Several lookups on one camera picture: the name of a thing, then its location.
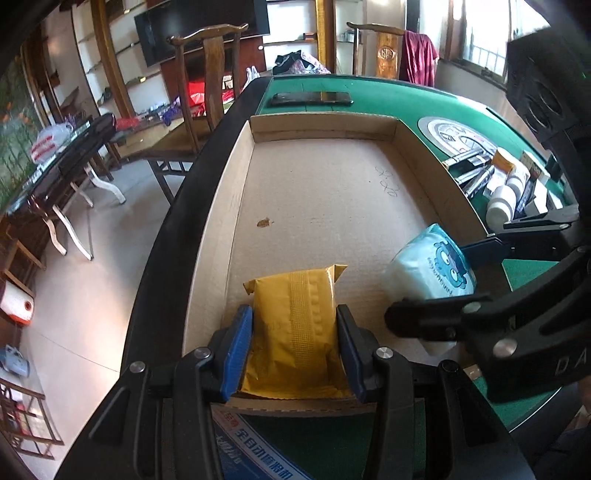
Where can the black cylinder motor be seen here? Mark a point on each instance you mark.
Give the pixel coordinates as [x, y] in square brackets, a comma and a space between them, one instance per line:
[553, 167]

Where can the black television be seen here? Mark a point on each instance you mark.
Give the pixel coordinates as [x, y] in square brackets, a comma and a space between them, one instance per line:
[181, 18]

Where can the floral wall painting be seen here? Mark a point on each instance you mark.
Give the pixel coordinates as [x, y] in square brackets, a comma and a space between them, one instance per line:
[19, 128]

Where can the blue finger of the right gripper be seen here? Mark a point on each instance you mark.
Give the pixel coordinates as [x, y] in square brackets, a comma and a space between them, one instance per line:
[439, 320]
[495, 249]

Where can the black marker purple cap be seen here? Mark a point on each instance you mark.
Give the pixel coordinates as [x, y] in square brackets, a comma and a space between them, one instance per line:
[525, 199]

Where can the black marker green cap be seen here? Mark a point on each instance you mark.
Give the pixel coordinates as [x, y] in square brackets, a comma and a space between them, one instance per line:
[468, 165]

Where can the yellow round tin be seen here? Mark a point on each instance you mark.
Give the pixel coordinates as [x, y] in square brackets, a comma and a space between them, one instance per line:
[504, 160]

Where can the teal tissue pack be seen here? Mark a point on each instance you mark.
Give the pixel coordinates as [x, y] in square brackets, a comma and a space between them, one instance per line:
[431, 266]

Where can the black glass side table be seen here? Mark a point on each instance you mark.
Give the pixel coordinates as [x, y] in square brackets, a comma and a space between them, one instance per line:
[41, 192]

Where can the large white pill bottle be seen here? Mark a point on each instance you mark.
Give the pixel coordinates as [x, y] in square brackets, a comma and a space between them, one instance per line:
[501, 208]

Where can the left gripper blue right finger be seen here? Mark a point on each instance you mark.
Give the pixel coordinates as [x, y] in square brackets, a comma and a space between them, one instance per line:
[356, 349]

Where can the round mahjong table centre panel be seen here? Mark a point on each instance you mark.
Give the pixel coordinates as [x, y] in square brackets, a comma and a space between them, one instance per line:
[453, 137]

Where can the white cube box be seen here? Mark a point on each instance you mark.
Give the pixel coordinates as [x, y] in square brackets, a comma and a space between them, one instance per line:
[535, 167]

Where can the black marker blue cap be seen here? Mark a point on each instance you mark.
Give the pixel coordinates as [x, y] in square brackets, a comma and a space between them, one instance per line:
[474, 186]

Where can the pile of clothes bags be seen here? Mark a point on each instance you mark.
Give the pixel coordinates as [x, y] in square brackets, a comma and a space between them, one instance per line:
[298, 63]

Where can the white red plastic bag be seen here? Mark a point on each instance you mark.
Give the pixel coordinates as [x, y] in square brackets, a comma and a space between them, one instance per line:
[49, 140]

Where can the red cloth on chair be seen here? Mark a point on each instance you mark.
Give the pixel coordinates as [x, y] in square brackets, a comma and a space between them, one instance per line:
[419, 59]

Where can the small white pill bottle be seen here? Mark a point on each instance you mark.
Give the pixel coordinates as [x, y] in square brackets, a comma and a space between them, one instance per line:
[517, 180]

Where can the black marker yellow cap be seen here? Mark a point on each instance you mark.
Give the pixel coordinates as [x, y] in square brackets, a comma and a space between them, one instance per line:
[473, 156]

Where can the wooden chair far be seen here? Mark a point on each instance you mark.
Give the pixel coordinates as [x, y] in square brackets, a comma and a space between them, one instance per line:
[389, 41]

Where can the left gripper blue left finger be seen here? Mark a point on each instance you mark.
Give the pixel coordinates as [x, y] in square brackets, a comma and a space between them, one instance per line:
[229, 347]

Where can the black smartphone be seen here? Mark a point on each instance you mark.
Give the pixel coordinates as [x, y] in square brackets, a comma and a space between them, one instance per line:
[311, 98]

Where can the yellow foil snack packet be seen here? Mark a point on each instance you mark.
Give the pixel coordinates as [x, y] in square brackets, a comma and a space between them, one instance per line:
[294, 354]

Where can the cardboard tray box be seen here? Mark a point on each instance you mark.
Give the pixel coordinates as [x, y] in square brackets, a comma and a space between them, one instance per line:
[308, 190]

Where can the white red long box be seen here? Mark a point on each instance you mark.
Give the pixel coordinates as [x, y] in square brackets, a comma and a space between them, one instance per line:
[538, 204]

